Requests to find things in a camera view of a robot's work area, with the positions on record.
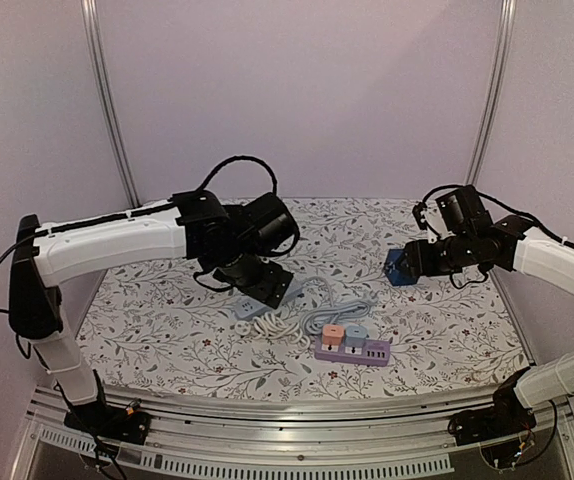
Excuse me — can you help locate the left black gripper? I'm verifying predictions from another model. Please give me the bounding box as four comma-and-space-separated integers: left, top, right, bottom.
214, 241, 295, 310

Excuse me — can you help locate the light blue power strip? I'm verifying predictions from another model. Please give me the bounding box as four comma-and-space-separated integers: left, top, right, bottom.
233, 279, 304, 321

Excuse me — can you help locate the dark blue cube socket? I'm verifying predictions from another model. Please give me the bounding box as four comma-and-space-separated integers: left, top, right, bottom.
383, 249, 418, 287

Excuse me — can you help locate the light blue cord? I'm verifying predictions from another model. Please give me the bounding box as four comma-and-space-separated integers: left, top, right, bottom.
299, 277, 379, 339

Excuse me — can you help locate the pink plug adapter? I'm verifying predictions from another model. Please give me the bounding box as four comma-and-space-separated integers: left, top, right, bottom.
321, 324, 345, 351

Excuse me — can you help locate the light blue plug adapter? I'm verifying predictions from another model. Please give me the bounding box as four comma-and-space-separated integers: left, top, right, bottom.
344, 325, 368, 349

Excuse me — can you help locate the purple power strip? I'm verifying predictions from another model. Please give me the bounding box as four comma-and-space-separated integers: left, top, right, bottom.
314, 338, 391, 367

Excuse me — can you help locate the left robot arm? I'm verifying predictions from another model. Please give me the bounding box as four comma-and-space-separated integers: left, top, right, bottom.
9, 190, 300, 434

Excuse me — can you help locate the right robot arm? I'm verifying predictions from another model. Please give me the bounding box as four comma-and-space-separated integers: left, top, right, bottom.
394, 185, 574, 436

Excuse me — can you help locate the floral patterned table mat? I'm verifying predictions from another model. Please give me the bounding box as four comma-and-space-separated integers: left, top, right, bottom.
77, 198, 530, 403

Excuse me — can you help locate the white coiled power cord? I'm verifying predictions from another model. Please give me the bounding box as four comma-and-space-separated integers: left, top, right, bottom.
231, 313, 318, 346

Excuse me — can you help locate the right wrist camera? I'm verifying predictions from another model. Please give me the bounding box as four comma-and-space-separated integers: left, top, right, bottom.
412, 201, 438, 235

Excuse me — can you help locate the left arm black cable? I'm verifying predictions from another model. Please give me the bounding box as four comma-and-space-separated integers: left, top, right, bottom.
0, 154, 302, 316

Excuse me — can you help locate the aluminium front rail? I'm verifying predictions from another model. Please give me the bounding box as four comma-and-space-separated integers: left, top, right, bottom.
9, 384, 574, 480

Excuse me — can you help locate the right aluminium frame post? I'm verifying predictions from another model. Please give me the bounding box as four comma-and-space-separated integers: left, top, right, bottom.
465, 0, 517, 185

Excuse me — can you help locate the aluminium frame post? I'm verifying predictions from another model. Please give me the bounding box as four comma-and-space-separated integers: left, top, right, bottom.
81, 0, 142, 207
465, 0, 517, 185

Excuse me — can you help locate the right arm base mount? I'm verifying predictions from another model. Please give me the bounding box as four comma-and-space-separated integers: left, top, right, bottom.
447, 385, 536, 446

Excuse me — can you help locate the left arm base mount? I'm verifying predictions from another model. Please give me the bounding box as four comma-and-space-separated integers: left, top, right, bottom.
63, 392, 152, 445

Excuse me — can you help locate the left aluminium frame post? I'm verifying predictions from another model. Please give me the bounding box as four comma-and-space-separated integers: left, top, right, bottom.
81, 0, 142, 207

